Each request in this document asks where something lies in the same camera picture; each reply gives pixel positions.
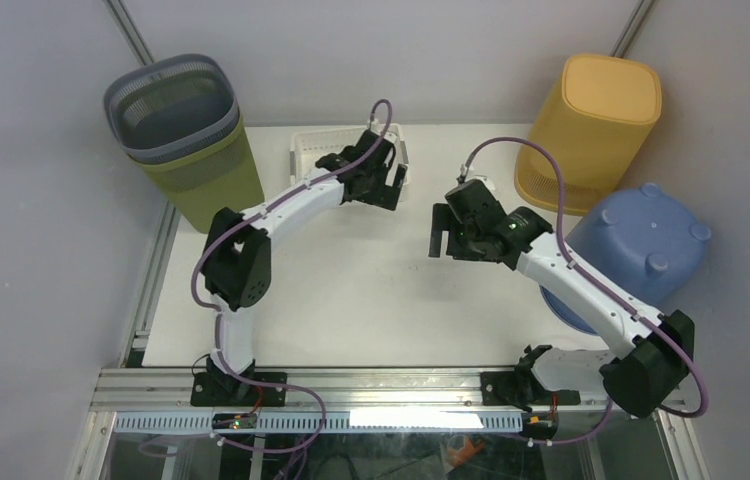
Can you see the white perforated plastic tray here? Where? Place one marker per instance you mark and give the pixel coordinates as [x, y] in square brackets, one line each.
[309, 146]

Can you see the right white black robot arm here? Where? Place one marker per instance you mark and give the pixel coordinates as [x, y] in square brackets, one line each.
[648, 353]

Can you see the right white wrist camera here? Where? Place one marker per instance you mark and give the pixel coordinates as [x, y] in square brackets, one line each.
[469, 174]

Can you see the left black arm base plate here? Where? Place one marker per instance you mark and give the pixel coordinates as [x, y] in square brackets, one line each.
[212, 390]

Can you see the aluminium mounting rail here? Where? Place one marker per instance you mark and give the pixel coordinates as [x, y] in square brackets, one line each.
[168, 389]

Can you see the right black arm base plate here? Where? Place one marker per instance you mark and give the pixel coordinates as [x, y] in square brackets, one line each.
[504, 389]

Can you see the white slotted cable duct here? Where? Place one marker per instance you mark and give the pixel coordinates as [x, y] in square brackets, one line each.
[354, 421]

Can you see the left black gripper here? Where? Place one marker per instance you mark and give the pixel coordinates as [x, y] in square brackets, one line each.
[384, 195]

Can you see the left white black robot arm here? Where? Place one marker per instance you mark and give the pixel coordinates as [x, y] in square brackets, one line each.
[236, 264]

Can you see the blue plastic bucket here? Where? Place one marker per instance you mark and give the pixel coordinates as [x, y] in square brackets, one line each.
[642, 239]

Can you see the yellow slatted waste bin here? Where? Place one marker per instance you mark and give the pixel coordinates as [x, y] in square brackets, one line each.
[593, 122]

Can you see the grey mesh waste bin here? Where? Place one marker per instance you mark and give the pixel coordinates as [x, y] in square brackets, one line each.
[171, 108]

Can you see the olive green waste bin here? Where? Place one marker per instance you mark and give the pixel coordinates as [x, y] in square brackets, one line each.
[222, 175]

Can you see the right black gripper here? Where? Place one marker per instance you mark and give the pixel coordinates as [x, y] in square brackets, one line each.
[443, 220]

